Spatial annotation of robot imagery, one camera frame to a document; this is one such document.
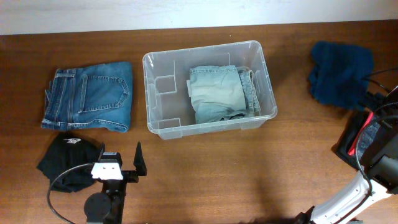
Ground black camera cable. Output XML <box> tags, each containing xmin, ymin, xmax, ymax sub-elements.
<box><xmin>46</xmin><ymin>162</ymin><xmax>95</xmax><ymax>224</ymax></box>
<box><xmin>341</xmin><ymin>68</ymin><xmax>398</xmax><ymax>224</ymax></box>

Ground black shirt with white logo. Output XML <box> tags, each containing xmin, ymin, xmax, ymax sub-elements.
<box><xmin>37</xmin><ymin>133</ymin><xmax>101</xmax><ymax>193</ymax></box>

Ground folded dark blue shirt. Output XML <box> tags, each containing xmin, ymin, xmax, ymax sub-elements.
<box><xmin>308</xmin><ymin>41</ymin><xmax>374</xmax><ymax>110</ymax></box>

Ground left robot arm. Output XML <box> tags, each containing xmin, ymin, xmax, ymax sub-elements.
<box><xmin>84</xmin><ymin>143</ymin><xmax>147</xmax><ymax>224</ymax></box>

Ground folded blue denim jeans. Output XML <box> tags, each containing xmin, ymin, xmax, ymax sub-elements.
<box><xmin>41</xmin><ymin>62</ymin><xmax>133</xmax><ymax>133</ymax></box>

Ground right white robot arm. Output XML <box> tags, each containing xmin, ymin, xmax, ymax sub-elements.
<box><xmin>294</xmin><ymin>89</ymin><xmax>397</xmax><ymax>224</ymax></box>

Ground right black camera cable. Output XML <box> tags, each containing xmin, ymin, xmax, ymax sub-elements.
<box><xmin>341</xmin><ymin>68</ymin><xmax>398</xmax><ymax>224</ymax></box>

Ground light wash jeans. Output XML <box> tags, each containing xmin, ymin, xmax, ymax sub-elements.
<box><xmin>189</xmin><ymin>65</ymin><xmax>261</xmax><ymax>124</ymax></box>

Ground black garment with red band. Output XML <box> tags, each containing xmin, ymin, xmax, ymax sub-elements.
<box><xmin>334</xmin><ymin>111</ymin><xmax>386</xmax><ymax>171</ymax></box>

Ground left black camera cable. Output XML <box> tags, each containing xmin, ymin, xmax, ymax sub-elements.
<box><xmin>46</xmin><ymin>162</ymin><xmax>95</xmax><ymax>224</ymax></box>

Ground clear plastic storage bin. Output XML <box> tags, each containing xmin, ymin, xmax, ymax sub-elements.
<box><xmin>142</xmin><ymin>40</ymin><xmax>278</xmax><ymax>140</ymax></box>

